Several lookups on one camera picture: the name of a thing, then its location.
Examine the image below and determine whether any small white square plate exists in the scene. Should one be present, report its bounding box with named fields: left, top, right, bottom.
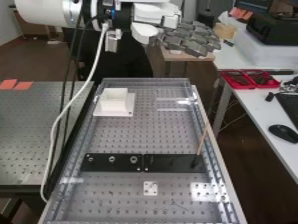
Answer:
left=142, top=180, right=160, bottom=197

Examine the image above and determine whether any orange paper note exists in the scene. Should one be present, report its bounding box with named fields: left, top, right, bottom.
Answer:
left=0, top=79, right=19, bottom=90
left=12, top=80, right=36, bottom=91

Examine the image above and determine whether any black device box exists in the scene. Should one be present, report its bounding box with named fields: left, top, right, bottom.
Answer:
left=245, top=9, right=298, bottom=46

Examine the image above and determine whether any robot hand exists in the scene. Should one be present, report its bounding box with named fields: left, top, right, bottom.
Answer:
left=129, top=1, right=224, bottom=58

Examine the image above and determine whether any cardboard box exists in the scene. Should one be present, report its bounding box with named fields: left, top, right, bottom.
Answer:
left=212, top=21, right=237, bottom=42

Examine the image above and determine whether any small white box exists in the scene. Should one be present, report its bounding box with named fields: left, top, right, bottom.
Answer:
left=92, top=87, right=137, bottom=118

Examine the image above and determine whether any flat black plate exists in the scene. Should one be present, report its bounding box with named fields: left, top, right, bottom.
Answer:
left=80, top=152, right=145, bottom=173
left=142, top=153, right=209, bottom=174

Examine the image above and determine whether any white desk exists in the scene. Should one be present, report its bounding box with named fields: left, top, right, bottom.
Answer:
left=212, top=73, right=298, bottom=185

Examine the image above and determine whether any black cable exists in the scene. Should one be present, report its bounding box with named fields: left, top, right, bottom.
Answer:
left=59, top=13, right=88, bottom=148

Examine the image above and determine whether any wooden desk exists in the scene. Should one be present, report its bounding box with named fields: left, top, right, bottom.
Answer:
left=152, top=43, right=217, bottom=80

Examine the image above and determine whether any black keyboard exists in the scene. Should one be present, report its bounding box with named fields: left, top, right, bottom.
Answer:
left=274, top=92, right=298, bottom=132

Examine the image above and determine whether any thin stick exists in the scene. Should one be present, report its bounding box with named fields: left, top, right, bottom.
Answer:
left=193, top=124, right=210, bottom=168

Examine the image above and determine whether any clear box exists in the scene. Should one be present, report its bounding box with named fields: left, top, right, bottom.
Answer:
left=37, top=77, right=248, bottom=224

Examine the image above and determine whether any black computer mouse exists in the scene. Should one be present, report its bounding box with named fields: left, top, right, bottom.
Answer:
left=268, top=123, right=298, bottom=145

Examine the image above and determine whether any red tray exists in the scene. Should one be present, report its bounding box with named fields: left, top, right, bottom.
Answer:
left=220, top=69, right=258, bottom=90
left=242, top=68, right=282, bottom=89

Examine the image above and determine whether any white cable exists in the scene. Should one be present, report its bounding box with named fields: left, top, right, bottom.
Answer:
left=39, top=21, right=112, bottom=204

